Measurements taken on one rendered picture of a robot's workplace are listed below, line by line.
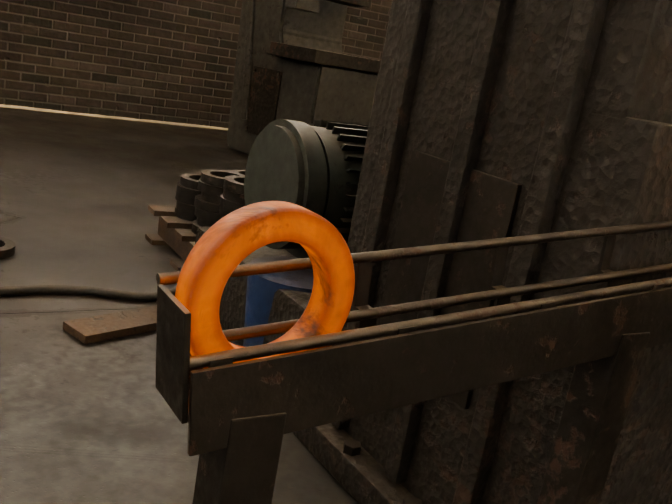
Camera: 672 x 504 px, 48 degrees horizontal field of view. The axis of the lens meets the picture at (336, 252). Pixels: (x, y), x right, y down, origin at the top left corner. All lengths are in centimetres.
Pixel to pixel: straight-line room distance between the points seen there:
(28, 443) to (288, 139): 102
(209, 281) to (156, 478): 100
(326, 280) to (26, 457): 107
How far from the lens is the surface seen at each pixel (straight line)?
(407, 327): 79
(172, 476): 164
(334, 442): 170
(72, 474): 164
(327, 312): 75
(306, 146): 208
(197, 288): 67
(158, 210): 317
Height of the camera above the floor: 89
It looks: 15 degrees down
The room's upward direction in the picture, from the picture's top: 10 degrees clockwise
